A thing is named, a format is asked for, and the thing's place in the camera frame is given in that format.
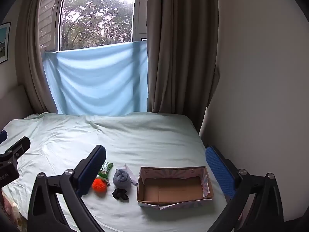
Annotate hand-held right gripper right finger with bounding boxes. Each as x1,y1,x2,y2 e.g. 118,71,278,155
205,146,285,232

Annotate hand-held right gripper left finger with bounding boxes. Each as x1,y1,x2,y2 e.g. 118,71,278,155
28,145,107,232

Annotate green snack packet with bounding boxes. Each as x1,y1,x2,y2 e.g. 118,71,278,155
97,162,114,177

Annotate orange pompom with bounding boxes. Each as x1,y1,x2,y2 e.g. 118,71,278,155
92,177,108,193

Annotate grey-blue sock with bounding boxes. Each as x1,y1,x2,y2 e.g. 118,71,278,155
112,169,132,189

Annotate black hair ties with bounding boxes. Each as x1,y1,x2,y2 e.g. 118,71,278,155
112,188,129,202

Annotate pale lavender sock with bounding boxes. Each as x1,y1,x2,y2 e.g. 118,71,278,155
122,163,139,186

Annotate patterned cardboard box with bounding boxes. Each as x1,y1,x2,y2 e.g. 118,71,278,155
137,165,214,210

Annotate pink patterned cloth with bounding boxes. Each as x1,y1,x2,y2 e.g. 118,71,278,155
0,190,28,232

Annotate white padded headboard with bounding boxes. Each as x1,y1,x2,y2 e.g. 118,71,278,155
0,84,33,131

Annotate bed with pale green sheet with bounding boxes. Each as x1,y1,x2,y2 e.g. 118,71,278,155
0,112,228,232

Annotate brown curtain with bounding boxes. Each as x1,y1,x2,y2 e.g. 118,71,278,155
134,0,221,132
15,0,70,114

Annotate light blue hanging cloth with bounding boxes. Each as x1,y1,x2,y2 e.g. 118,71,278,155
43,41,149,115

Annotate window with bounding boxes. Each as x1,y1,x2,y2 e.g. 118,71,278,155
39,0,148,53

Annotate framed wall picture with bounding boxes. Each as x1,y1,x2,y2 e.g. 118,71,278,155
0,22,12,65

